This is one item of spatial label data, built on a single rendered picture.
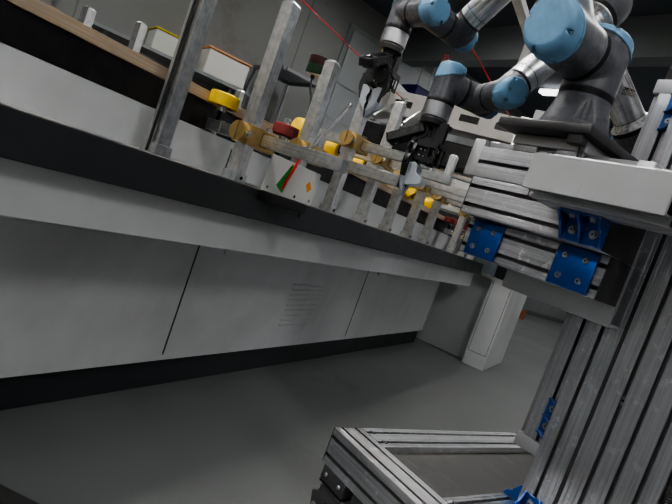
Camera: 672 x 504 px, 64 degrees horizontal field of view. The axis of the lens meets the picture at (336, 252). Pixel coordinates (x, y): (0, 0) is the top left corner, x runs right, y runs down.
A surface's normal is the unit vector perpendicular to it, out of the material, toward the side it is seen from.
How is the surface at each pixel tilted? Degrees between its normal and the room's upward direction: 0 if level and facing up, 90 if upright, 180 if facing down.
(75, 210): 90
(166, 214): 90
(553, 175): 90
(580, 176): 90
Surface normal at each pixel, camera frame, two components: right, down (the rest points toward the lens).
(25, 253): 0.82, 0.33
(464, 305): -0.46, -0.09
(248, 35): 0.56, 0.26
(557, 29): -0.77, -0.11
